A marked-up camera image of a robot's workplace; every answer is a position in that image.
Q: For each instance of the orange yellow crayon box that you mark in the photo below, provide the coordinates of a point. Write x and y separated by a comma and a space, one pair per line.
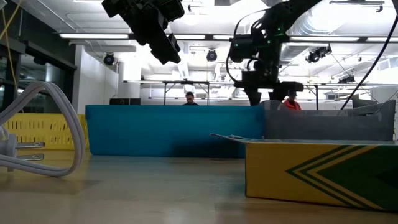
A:
280, 174

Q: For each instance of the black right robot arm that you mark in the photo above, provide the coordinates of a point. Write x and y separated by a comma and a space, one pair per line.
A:
280, 18

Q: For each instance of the black ceiling spotlight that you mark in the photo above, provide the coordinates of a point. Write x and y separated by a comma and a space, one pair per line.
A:
346, 79
211, 55
317, 54
109, 59

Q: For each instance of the yellow plastic basket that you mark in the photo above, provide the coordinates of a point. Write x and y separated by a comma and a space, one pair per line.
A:
46, 130

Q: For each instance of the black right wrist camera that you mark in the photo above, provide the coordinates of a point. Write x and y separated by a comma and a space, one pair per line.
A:
244, 46

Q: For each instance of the dark grey plastic bin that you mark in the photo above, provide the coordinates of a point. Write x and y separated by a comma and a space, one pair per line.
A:
326, 127

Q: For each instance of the person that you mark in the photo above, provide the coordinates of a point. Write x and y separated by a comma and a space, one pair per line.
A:
292, 105
189, 98

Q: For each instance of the teal plastic bin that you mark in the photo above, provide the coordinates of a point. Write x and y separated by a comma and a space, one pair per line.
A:
171, 130

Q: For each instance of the ceiling strip light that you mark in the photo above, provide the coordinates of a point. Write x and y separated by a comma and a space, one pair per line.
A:
189, 36
382, 39
93, 36
323, 39
222, 37

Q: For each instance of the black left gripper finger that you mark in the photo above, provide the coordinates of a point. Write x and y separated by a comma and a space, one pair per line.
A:
161, 48
175, 43

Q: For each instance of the black flat box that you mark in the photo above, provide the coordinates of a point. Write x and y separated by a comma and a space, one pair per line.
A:
124, 101

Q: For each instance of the grey chair back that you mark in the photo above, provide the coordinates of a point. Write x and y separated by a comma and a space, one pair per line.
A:
363, 103

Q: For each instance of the black background table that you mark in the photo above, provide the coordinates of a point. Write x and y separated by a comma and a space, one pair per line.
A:
316, 93
186, 82

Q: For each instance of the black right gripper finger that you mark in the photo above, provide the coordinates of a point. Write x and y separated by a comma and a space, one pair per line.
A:
254, 96
278, 96

